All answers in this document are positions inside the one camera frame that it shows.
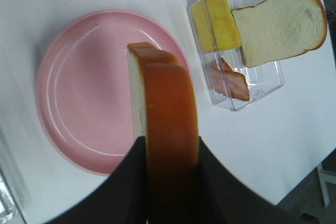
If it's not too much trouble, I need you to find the pink round plate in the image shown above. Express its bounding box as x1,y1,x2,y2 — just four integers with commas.
36,10,188,175

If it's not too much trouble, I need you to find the bread slice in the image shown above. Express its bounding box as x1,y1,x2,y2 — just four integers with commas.
127,42,199,223
232,0,327,68

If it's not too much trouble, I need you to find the right clear plastic tray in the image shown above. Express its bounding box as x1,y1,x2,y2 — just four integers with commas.
187,0,284,111

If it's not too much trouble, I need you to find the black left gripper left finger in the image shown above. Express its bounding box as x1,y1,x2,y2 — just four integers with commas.
48,136,148,223

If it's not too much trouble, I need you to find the clear plastic tray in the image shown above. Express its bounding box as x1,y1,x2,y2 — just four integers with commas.
0,129,27,224
187,0,284,111

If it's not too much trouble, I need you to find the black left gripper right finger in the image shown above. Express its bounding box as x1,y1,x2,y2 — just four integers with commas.
196,138,305,223

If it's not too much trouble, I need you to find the pink bacon strip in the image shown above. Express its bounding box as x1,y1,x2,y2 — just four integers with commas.
211,58,250,101

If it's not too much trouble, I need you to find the yellow cheese slice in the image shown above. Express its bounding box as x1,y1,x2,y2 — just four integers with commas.
190,0,241,53

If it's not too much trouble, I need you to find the left clear plastic tray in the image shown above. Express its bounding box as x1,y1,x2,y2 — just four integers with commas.
0,129,27,224

